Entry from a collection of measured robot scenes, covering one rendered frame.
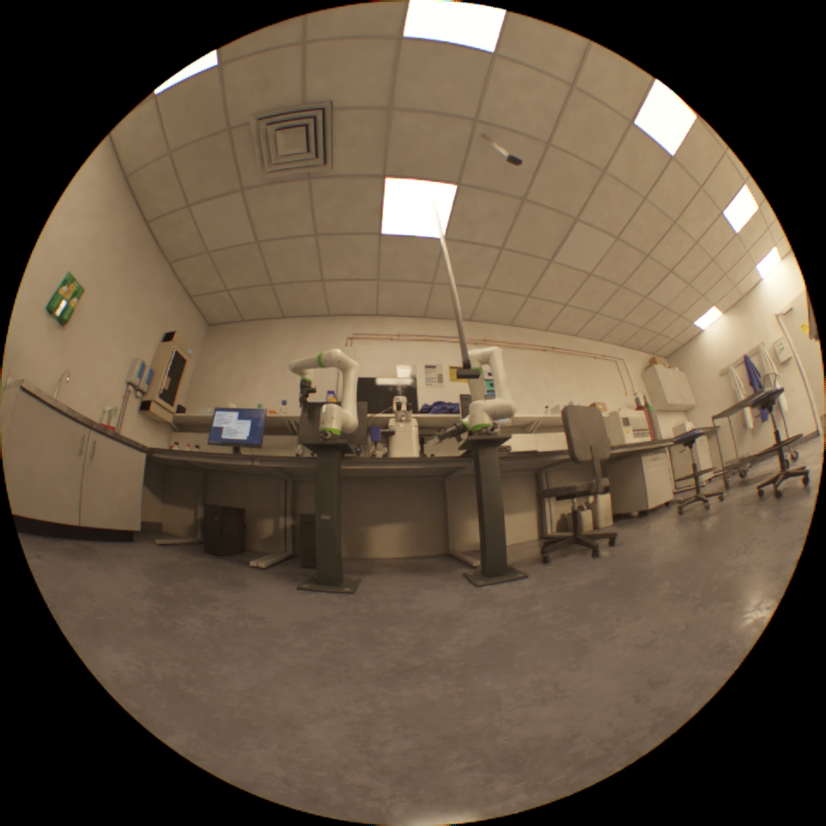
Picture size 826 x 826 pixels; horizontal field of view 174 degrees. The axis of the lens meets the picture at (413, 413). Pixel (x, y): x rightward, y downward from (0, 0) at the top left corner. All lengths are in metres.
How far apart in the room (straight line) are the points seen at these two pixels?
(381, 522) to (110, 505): 2.21
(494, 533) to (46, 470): 2.53
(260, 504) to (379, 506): 1.13
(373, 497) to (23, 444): 2.64
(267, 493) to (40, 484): 1.97
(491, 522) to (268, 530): 1.96
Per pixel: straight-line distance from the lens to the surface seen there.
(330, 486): 1.49
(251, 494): 2.76
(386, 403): 2.55
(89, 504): 2.13
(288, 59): 2.41
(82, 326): 2.78
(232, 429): 2.47
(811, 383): 5.95
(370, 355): 3.10
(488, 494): 1.52
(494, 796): 0.49
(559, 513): 3.11
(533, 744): 0.55
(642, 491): 3.23
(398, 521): 2.48
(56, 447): 1.98
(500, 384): 1.71
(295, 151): 2.41
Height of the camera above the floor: 0.42
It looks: 21 degrees up
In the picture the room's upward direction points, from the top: 3 degrees counter-clockwise
